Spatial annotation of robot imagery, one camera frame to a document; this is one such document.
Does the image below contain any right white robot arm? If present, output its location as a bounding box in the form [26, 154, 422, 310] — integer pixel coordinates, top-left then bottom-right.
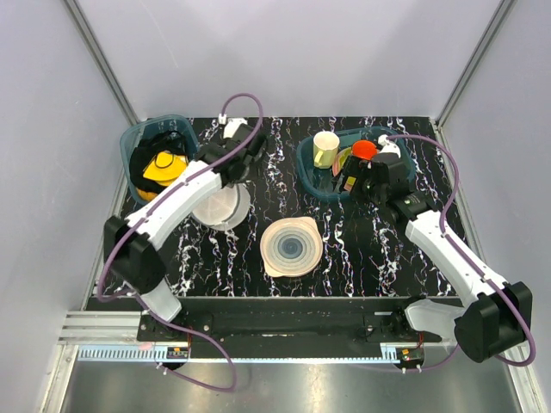
[341, 135, 536, 367]

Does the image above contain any left aluminium frame post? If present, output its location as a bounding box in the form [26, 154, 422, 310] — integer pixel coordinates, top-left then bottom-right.
[61, 0, 139, 125]

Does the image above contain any yellow cloth in bin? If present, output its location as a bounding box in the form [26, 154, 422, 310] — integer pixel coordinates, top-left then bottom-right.
[136, 151, 189, 201]

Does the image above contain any yellow green plate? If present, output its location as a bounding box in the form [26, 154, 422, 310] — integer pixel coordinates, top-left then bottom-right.
[332, 147, 356, 192]

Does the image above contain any left teal plastic bin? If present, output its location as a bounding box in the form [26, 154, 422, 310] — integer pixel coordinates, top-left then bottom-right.
[120, 114, 199, 205]

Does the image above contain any right teal plastic bin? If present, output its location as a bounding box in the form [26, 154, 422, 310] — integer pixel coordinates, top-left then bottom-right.
[296, 126, 416, 202]

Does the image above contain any white slotted cable duct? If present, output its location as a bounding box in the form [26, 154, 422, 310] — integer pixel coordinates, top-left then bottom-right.
[77, 344, 399, 364]

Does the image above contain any purple cable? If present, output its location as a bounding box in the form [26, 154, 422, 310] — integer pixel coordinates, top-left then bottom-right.
[96, 93, 264, 391]
[356, 134, 538, 373]

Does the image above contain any right aluminium frame post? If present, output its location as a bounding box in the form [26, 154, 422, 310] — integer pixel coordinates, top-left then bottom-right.
[435, 0, 517, 127]

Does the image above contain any aluminium frame post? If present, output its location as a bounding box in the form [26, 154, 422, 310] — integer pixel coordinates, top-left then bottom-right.
[61, 0, 139, 125]
[435, 0, 517, 127]

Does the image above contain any white mesh laundry bag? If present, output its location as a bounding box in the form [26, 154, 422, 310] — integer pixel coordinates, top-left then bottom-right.
[191, 183, 251, 231]

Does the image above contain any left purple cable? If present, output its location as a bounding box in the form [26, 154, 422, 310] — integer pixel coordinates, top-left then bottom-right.
[96, 93, 264, 391]

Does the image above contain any orange cup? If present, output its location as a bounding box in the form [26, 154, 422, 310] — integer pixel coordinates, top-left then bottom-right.
[351, 139, 378, 160]

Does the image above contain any cream yellow mug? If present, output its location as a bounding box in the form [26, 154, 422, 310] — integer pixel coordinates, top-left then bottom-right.
[313, 131, 340, 169]

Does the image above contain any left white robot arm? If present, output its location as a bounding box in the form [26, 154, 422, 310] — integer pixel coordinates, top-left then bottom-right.
[102, 118, 267, 341]

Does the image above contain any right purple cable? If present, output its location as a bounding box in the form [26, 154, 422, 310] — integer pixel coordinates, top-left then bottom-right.
[356, 134, 538, 373]

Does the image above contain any black cloth in bin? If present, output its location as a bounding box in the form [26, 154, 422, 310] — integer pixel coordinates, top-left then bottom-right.
[129, 131, 186, 187]

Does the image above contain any pink blue swirl plate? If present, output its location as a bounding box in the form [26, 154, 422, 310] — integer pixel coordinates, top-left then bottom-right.
[260, 217, 324, 278]

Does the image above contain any teal plastic bin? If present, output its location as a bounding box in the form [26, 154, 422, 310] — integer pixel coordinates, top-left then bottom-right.
[296, 126, 416, 202]
[120, 114, 199, 205]

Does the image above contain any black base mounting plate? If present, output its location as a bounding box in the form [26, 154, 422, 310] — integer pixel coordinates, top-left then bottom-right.
[136, 295, 466, 349]

